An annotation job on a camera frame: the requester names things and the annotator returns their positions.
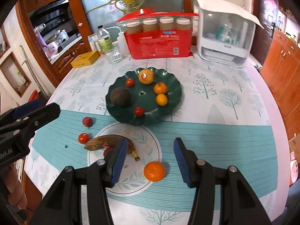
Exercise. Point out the yellow flat box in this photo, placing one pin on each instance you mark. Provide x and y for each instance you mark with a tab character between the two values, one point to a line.
85	59

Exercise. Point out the overripe brown banana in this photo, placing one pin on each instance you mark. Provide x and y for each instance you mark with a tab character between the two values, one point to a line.
106	141

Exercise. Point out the yellow-orange fruit with sticker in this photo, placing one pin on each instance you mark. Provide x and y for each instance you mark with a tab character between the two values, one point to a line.
146	76

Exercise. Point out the small red cherry tomato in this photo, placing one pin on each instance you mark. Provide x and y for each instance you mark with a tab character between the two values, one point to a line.
139	112

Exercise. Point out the white squeeze bottle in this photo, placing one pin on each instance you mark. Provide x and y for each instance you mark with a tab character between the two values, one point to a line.
123	46

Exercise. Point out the large orange tangerine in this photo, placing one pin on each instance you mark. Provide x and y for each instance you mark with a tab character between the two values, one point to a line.
154	171

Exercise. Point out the printed teal white tablecloth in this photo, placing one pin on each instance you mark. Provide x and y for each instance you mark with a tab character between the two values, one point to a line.
227	116

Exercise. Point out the clear bottle yellow liquid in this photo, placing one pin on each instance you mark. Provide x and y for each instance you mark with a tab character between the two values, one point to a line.
104	39

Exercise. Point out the dark green scalloped plate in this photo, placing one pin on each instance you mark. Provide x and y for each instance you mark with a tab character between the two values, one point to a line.
145	97

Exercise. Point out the small yellow kumquat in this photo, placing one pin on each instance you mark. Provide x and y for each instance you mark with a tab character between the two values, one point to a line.
161	100

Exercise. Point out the person's left hand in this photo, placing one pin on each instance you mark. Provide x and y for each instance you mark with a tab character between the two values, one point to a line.
16	194

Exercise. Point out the red waste bin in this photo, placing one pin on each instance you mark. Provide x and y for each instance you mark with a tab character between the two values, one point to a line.
34	96

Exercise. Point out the clear drinking glass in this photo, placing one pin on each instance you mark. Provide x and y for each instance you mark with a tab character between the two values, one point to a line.
114	55

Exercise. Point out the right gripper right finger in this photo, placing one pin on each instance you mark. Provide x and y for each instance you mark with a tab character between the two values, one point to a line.
239	203

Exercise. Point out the white blue small carton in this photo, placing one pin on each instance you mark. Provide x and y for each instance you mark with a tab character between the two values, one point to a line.
92	41

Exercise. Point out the wooden side cabinet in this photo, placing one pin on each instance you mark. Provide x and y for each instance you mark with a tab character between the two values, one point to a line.
280	71

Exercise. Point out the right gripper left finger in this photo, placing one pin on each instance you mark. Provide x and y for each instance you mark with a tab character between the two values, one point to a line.
62	202

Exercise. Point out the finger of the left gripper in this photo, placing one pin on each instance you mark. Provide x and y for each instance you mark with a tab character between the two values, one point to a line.
40	117
21	111

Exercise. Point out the orange tangerine with stem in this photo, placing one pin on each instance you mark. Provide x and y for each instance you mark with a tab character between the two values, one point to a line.
160	88

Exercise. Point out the dark brown avocado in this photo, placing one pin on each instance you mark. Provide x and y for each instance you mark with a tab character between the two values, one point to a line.
120	97

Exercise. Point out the dark red round lychee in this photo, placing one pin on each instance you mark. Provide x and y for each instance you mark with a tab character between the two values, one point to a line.
107	148

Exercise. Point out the red carton of jars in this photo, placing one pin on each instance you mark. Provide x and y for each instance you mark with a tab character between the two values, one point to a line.
152	35

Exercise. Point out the white countertop appliance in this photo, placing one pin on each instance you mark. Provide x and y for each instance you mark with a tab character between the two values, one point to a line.
225	32

